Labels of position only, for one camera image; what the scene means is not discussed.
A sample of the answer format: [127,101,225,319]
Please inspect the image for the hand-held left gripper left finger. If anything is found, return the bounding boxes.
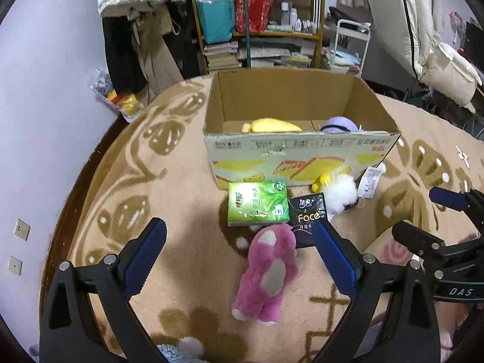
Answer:
[40,217,169,363]

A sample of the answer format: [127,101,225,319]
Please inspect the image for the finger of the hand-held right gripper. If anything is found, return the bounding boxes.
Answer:
[429,186,484,228]
[391,221,447,262]

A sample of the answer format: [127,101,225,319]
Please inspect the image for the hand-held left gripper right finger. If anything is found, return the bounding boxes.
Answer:
[312,219,442,363]

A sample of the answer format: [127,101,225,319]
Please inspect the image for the pink plush bear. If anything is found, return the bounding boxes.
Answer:
[231,224,304,326]

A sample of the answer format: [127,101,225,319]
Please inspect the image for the cardboard box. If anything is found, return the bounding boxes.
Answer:
[203,69,402,190]

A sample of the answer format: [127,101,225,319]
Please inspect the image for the black tissue pack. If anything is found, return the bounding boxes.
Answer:
[288,193,326,248]

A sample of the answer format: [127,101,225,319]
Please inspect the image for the white and yellow plush duck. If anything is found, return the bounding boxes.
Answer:
[311,173,359,214]

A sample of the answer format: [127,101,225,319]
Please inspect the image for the white paper tag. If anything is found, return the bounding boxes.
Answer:
[357,166,383,200]

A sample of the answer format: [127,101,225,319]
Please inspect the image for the dark cloth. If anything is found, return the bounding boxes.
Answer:
[406,90,484,140]

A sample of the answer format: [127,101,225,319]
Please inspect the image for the green tissue pack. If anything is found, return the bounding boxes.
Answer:
[227,181,291,227]

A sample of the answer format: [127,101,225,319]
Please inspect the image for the white and blue plush toy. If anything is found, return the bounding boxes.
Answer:
[155,337,207,363]

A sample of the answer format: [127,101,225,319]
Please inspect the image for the purple plush toy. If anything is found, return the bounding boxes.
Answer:
[319,117,365,133]

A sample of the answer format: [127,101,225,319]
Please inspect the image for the yellow plush toy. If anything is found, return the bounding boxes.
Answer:
[242,118,303,134]

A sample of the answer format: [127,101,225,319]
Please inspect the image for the clear bag of toys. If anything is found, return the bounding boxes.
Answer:
[90,69,146,123]

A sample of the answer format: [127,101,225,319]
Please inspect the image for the cream puffer coat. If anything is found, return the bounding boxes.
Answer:
[359,0,483,108]

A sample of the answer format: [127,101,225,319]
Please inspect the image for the white trolley cart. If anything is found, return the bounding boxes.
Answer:
[327,19,372,76]

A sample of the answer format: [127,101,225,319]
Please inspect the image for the beige coat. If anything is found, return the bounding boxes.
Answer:
[129,5,186,99]

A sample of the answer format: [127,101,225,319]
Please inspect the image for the black garment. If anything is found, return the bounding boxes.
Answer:
[102,15,148,95]

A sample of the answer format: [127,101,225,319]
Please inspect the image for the stack of books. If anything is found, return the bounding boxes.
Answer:
[204,41,240,70]

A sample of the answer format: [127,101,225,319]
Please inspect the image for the stack of papers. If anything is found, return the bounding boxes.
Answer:
[238,38,315,69]

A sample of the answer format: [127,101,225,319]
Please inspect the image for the yellow wooden shelf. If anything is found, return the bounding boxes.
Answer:
[185,0,328,74]

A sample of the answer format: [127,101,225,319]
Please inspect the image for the green pole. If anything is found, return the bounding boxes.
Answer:
[242,0,253,69]

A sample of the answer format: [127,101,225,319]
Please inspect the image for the teal bag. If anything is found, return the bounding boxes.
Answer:
[191,0,237,45]

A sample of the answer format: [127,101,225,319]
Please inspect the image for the red patterned bag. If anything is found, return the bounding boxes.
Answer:
[232,0,276,34]

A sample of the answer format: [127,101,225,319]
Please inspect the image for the bird wall sticker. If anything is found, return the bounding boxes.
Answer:
[448,11,469,46]

